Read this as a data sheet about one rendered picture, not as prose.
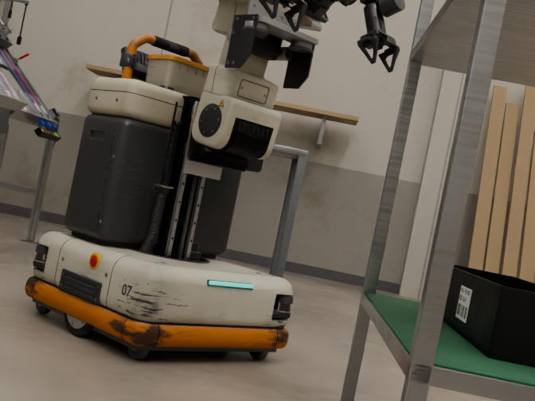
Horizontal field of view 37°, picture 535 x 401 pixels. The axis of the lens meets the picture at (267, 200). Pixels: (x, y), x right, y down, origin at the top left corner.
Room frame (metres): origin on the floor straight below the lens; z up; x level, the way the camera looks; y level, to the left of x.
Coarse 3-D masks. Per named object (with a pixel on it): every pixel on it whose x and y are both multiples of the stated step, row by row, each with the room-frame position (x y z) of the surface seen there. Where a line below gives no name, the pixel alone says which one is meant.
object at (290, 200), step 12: (276, 144) 3.89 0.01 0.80; (288, 156) 4.15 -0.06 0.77; (300, 156) 3.89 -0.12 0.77; (300, 168) 3.89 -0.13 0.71; (288, 180) 4.30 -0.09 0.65; (300, 180) 3.90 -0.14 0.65; (288, 192) 4.30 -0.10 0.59; (288, 204) 3.93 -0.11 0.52; (288, 216) 3.89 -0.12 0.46; (288, 228) 3.89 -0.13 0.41; (276, 240) 4.30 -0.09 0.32; (288, 240) 3.90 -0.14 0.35; (276, 252) 4.30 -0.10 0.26; (276, 264) 3.92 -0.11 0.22
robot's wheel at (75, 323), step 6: (66, 318) 2.47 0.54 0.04; (72, 318) 2.44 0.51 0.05; (66, 324) 2.47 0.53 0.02; (72, 324) 2.44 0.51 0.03; (78, 324) 2.42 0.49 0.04; (84, 324) 2.40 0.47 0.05; (72, 330) 2.44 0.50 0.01; (78, 330) 2.42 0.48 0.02; (84, 330) 2.40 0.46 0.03; (90, 330) 2.39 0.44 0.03; (78, 336) 2.42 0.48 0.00; (84, 336) 2.42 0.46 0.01; (90, 336) 2.43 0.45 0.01
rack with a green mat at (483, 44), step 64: (448, 0) 1.43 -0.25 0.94; (512, 0) 1.30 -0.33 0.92; (448, 64) 1.89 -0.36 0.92; (512, 64) 1.76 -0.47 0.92; (384, 192) 1.93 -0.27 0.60; (448, 192) 1.06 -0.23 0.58; (448, 256) 1.06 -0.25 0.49; (384, 320) 1.46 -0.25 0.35; (448, 384) 1.06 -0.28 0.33; (512, 384) 1.05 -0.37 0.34
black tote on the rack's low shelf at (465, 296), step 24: (456, 288) 1.54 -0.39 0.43; (480, 288) 1.35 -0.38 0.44; (504, 288) 1.22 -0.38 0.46; (528, 288) 1.64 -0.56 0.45; (456, 312) 1.50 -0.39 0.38; (480, 312) 1.32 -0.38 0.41; (504, 312) 1.22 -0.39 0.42; (528, 312) 1.22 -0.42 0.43; (480, 336) 1.29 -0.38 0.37; (504, 336) 1.22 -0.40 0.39; (528, 336) 1.22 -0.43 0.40; (504, 360) 1.22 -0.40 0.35; (528, 360) 1.22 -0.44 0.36
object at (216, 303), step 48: (48, 240) 2.60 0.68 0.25; (48, 288) 2.55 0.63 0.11; (96, 288) 2.36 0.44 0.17; (144, 288) 2.22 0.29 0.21; (192, 288) 2.31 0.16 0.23; (240, 288) 2.45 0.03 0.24; (288, 288) 2.60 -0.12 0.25; (144, 336) 2.21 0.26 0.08; (192, 336) 2.32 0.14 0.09; (240, 336) 2.46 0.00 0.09; (288, 336) 2.63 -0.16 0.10
